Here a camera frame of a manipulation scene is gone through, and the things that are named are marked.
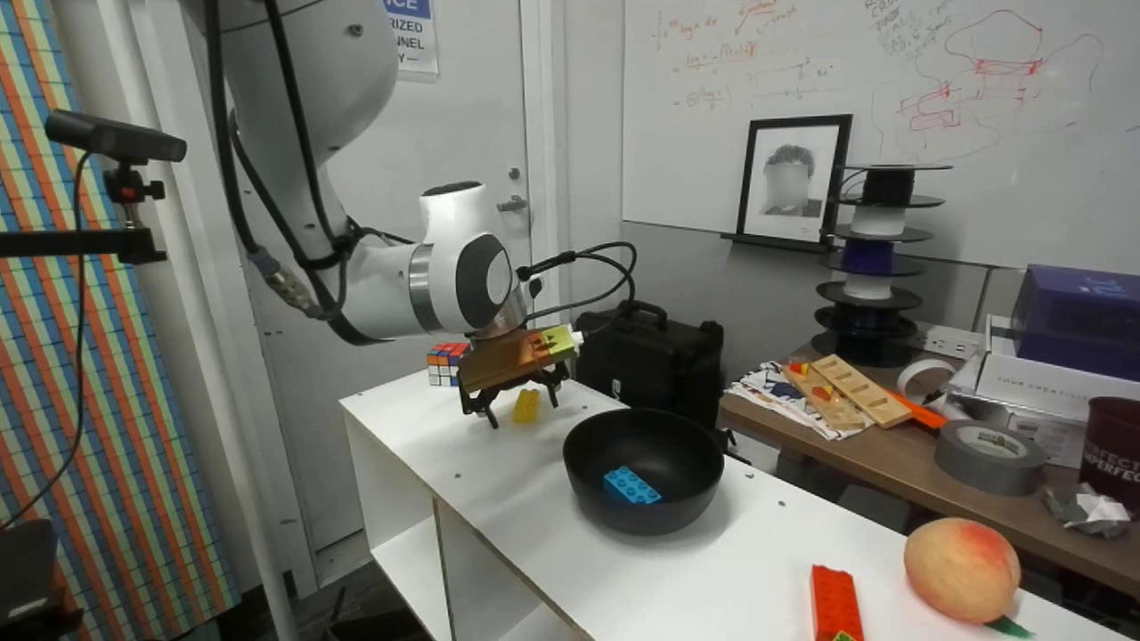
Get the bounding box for magazine papers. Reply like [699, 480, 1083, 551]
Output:
[729, 359, 870, 441]

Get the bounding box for purple box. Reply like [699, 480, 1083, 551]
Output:
[1014, 263, 1140, 383]

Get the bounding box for black bowl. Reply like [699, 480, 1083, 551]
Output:
[563, 410, 724, 534]

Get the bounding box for door handle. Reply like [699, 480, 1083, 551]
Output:
[496, 196, 529, 215]

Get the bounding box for white shelf cabinet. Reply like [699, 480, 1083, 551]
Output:
[337, 345, 1131, 641]

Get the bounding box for red lego block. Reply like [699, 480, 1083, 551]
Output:
[811, 568, 867, 641]

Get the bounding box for grey duct tape roll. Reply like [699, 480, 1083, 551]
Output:
[933, 426, 1046, 494]

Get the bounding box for door sign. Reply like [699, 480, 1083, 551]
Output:
[380, 0, 443, 80]

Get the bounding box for rubiks cube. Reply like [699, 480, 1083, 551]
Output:
[428, 341, 468, 389]

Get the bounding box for dark maroon cup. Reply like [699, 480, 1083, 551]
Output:
[1078, 395, 1140, 517]

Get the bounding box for yellow lego block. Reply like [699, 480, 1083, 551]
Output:
[513, 389, 540, 429]

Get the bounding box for stack of filament spools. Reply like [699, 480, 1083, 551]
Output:
[811, 164, 935, 366]

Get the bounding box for framed portrait picture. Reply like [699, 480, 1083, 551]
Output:
[732, 113, 851, 250]

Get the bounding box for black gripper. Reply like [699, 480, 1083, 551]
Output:
[460, 325, 584, 433]

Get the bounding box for blue lego block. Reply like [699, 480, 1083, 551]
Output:
[602, 467, 662, 506]

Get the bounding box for black hard case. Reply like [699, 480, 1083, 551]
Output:
[574, 301, 724, 429]

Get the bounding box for wooden desk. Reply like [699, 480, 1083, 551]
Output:
[718, 391, 1140, 600]

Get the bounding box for wooden puzzle board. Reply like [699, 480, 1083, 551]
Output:
[783, 356, 912, 433]

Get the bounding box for peach toy fruit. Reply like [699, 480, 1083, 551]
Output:
[903, 517, 1022, 625]

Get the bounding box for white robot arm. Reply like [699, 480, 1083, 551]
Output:
[183, 0, 571, 417]

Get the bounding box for white tape roll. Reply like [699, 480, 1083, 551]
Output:
[899, 356, 954, 399]

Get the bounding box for black camera on stand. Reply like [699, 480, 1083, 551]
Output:
[0, 110, 189, 263]

